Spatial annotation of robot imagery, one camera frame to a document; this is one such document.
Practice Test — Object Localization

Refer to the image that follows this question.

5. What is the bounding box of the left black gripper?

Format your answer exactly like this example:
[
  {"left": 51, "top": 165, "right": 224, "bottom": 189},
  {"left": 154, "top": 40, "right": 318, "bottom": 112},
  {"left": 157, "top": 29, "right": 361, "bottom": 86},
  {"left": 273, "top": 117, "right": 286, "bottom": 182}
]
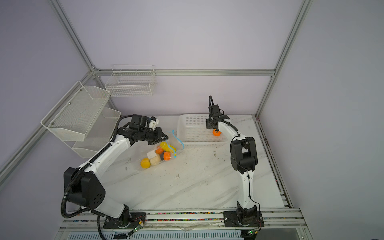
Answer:
[{"left": 139, "top": 126, "right": 169, "bottom": 146}]

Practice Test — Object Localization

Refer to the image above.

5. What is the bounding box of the orange tangerine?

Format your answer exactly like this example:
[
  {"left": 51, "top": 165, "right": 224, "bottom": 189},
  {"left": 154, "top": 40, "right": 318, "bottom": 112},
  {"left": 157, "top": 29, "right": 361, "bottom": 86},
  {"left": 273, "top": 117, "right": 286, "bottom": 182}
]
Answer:
[
  {"left": 155, "top": 147, "right": 164, "bottom": 155},
  {"left": 163, "top": 152, "right": 172, "bottom": 161},
  {"left": 213, "top": 129, "right": 222, "bottom": 137}
]

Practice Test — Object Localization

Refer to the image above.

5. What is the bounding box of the yellow green mango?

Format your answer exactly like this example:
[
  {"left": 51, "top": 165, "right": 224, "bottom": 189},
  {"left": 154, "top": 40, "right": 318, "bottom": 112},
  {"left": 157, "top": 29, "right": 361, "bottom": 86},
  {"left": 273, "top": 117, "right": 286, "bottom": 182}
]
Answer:
[{"left": 160, "top": 142, "right": 177, "bottom": 155}]

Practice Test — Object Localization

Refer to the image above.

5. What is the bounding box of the yellow peach fruit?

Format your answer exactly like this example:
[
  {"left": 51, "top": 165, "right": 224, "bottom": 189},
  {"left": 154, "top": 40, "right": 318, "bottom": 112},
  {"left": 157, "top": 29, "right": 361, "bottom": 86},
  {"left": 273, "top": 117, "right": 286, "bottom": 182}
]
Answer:
[{"left": 140, "top": 158, "right": 151, "bottom": 169}]

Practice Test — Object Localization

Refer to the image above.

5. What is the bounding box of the white garlic bulb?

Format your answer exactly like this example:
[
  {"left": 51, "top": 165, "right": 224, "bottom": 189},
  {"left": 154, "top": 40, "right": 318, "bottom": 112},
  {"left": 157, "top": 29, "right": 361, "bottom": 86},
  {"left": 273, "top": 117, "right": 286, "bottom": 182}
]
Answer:
[{"left": 150, "top": 154, "right": 162, "bottom": 166}]

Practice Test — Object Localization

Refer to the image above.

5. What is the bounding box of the clear zip top bag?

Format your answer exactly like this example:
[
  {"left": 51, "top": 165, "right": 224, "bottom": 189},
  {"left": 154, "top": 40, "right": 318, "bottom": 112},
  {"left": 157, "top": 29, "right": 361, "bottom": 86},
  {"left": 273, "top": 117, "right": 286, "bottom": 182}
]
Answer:
[{"left": 140, "top": 130, "right": 185, "bottom": 169}]

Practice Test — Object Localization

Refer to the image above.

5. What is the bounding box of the orange tangerine top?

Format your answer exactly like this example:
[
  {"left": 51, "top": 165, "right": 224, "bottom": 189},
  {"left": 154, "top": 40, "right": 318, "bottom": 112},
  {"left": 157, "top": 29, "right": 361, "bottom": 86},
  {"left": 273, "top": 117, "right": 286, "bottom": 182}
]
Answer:
[{"left": 163, "top": 152, "right": 172, "bottom": 161}]

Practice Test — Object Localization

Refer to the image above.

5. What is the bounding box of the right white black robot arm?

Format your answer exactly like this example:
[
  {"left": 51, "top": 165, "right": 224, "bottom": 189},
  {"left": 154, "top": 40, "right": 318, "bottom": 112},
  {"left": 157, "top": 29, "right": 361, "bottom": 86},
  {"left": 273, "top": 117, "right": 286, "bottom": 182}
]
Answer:
[{"left": 206, "top": 100, "right": 264, "bottom": 228}]

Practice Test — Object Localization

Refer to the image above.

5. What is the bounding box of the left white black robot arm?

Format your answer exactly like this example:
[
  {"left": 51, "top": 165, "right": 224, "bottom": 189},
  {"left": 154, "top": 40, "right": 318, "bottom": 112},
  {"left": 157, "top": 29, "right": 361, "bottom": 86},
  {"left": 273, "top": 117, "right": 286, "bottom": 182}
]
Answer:
[{"left": 60, "top": 115, "right": 169, "bottom": 228}]

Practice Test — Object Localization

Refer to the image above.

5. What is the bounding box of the white perforated plastic basket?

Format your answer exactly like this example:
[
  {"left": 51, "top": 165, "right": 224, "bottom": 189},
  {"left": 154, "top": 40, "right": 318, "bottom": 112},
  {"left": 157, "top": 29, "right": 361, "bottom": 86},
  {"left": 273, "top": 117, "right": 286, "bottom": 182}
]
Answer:
[{"left": 177, "top": 114, "right": 229, "bottom": 148}]

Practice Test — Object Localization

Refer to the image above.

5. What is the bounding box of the white mesh two-tier shelf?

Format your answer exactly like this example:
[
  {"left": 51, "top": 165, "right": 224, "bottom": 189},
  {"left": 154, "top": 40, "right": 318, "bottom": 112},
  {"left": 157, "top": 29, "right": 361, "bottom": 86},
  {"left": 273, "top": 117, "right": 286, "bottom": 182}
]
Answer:
[{"left": 41, "top": 82, "right": 121, "bottom": 159}]

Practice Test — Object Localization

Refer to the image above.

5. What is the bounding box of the white wire wall basket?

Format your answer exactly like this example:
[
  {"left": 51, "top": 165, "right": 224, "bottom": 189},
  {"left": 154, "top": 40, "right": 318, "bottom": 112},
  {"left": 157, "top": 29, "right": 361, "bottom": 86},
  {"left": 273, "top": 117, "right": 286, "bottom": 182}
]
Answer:
[{"left": 105, "top": 65, "right": 157, "bottom": 97}]

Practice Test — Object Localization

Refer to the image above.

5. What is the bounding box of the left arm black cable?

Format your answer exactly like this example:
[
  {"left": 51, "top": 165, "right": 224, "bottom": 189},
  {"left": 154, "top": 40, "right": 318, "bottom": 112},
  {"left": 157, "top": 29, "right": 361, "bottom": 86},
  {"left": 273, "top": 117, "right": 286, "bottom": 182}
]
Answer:
[{"left": 60, "top": 115, "right": 134, "bottom": 240}]

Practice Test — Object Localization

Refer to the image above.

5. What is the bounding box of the aluminium front rail base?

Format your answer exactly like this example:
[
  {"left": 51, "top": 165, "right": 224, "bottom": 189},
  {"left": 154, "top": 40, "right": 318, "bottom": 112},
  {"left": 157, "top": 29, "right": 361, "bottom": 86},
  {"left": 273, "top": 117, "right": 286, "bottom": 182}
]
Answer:
[{"left": 53, "top": 208, "right": 314, "bottom": 240}]

